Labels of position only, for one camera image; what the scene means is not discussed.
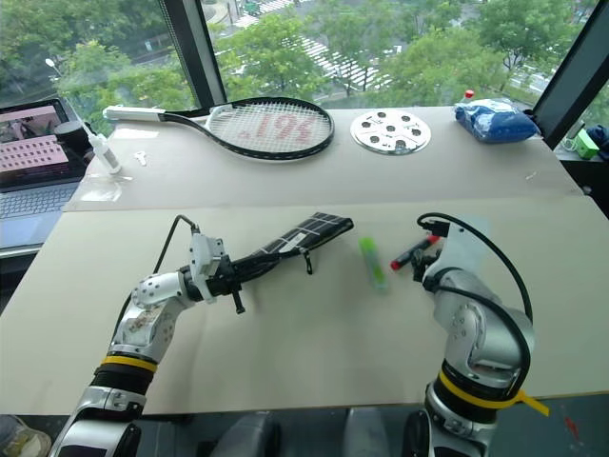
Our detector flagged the black grid pouch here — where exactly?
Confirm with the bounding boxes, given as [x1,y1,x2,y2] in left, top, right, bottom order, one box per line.
[232,212,355,288]

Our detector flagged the dark window pillar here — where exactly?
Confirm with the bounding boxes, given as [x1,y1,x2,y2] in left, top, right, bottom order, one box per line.
[531,0,609,149]
[158,0,228,111]

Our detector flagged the black white tennis racket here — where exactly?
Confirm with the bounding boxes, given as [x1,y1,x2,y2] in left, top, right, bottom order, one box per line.
[102,96,336,161]

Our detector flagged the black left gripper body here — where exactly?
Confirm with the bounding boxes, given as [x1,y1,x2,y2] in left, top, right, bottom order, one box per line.
[207,254,243,296]

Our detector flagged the green box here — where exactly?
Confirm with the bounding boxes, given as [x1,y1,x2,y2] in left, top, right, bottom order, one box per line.
[574,129,600,161]

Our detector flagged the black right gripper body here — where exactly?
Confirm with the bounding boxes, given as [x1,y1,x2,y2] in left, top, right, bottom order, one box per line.
[411,247,443,278]

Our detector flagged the red marker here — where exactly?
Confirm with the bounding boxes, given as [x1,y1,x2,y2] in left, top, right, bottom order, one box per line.
[389,234,442,273]

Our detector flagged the white glue bottle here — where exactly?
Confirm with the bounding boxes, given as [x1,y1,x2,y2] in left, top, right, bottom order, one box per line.
[82,121,123,176]

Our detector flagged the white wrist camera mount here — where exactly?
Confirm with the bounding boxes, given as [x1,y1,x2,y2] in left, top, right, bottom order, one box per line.
[429,221,482,275]
[188,231,226,305]

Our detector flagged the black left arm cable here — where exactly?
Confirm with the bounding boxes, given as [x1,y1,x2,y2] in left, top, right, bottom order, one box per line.
[152,214,200,277]

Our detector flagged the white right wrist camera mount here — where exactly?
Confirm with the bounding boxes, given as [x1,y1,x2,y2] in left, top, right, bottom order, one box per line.
[429,221,482,275]

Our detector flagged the round metal plate with holes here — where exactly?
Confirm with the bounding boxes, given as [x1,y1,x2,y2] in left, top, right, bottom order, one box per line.
[349,108,433,155]

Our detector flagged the blue plastic bag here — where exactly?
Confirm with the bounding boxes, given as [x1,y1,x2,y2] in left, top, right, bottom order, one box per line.
[452,97,541,145]

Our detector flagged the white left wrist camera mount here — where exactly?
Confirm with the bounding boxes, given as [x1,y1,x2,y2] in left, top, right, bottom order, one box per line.
[188,231,226,305]

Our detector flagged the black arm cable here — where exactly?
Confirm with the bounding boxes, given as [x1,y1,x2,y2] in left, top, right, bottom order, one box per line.
[416,212,535,396]
[152,214,200,277]

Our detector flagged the clear plastic sheet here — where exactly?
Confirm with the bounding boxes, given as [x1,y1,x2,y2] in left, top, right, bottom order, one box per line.
[77,172,135,202]

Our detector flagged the yellow zip tie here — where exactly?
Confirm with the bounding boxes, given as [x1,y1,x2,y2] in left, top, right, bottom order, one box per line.
[511,388,551,417]

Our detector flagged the grey laptop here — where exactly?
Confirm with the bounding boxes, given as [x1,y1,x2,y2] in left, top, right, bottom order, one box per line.
[0,98,92,249]

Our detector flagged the dark blue cloth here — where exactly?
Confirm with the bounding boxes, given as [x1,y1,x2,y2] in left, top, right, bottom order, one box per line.
[586,124,609,162]

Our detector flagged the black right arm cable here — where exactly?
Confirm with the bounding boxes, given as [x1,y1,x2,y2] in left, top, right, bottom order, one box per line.
[416,212,535,396]

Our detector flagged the black cylinder speaker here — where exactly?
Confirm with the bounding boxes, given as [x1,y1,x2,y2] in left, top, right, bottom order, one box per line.
[52,121,86,151]

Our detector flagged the green highlighter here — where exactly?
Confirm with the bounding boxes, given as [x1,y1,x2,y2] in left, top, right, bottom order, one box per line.
[358,236,389,293]

